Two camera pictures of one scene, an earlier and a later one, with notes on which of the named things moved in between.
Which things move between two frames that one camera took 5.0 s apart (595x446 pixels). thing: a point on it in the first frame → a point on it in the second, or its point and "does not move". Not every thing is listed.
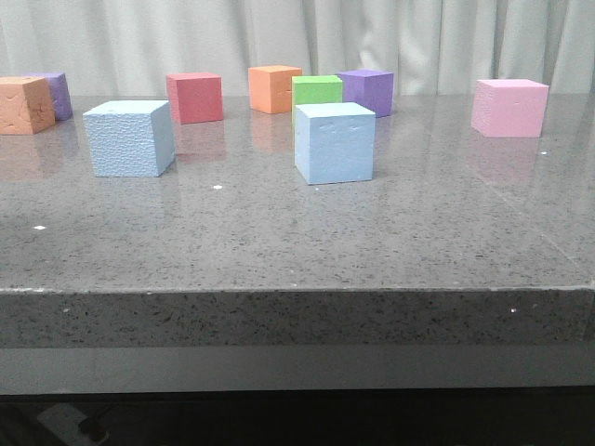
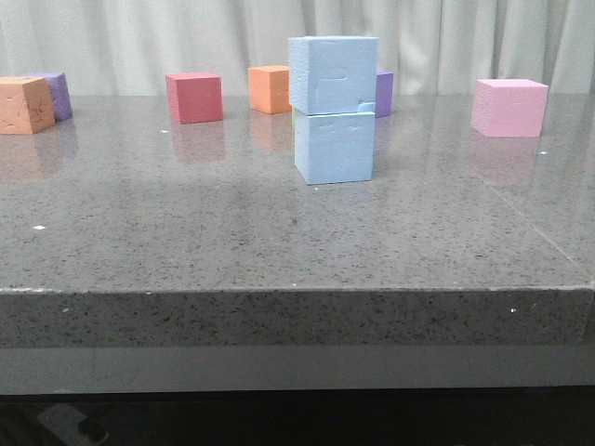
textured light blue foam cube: (131, 138) → (332, 73)
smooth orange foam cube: (271, 87) does not move
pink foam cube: (509, 108) does not move
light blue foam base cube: (334, 142) does not move
